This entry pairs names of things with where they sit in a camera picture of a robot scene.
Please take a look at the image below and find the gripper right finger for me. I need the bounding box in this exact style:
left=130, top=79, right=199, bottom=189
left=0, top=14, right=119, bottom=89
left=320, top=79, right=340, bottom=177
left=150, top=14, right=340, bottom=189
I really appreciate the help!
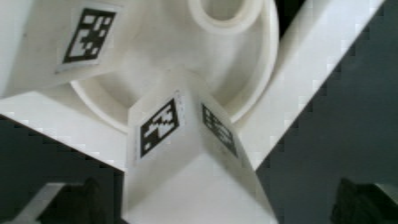
left=331, top=178, right=398, bottom=224

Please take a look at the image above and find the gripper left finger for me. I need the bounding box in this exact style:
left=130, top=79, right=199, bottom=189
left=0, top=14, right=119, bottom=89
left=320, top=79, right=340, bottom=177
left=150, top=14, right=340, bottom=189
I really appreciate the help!
left=7, top=178, right=114, bottom=224

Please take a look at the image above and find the white round stool seat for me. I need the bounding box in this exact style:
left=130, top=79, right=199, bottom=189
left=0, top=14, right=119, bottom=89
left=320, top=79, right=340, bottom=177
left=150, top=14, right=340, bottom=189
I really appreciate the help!
left=71, top=0, right=279, bottom=131

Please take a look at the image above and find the white front rail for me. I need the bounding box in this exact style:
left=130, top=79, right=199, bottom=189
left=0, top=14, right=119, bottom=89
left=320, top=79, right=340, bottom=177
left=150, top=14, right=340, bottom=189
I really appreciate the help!
left=0, top=86, right=126, bottom=170

